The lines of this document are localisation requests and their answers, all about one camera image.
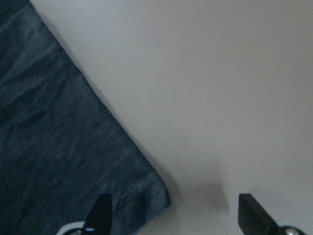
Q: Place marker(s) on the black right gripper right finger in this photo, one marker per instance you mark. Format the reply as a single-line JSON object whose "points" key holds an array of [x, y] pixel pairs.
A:
{"points": [[253, 219]]}

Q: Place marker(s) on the black printed t-shirt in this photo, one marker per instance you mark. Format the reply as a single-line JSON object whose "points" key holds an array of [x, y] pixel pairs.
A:
{"points": [[60, 147]]}

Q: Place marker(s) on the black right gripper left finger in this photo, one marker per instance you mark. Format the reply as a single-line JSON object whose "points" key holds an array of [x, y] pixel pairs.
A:
{"points": [[99, 220]]}

